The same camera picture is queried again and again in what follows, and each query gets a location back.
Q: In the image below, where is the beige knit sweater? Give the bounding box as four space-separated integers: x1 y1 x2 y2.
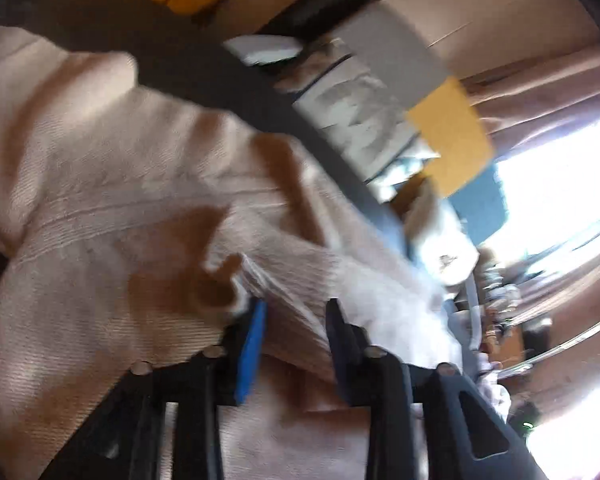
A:
0 26 462 479

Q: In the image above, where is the white knit garment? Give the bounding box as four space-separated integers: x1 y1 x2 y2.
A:
475 352 512 422

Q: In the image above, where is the white floor lamp pole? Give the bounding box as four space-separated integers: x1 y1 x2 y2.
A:
494 314 600 378

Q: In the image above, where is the deer print cushion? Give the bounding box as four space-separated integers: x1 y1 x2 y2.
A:
404 180 479 287

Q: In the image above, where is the grey yellow blue sofa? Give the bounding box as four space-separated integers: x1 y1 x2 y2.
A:
224 1 508 252

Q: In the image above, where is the patterned window curtain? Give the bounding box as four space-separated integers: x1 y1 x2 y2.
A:
463 44 600 159

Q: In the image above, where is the tiger print cushion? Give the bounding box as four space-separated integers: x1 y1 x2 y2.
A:
276 39 440 186

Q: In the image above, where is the black padded table mat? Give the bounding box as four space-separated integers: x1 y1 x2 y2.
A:
0 0 408 256

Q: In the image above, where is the black rolled mat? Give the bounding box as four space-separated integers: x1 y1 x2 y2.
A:
257 0 379 44

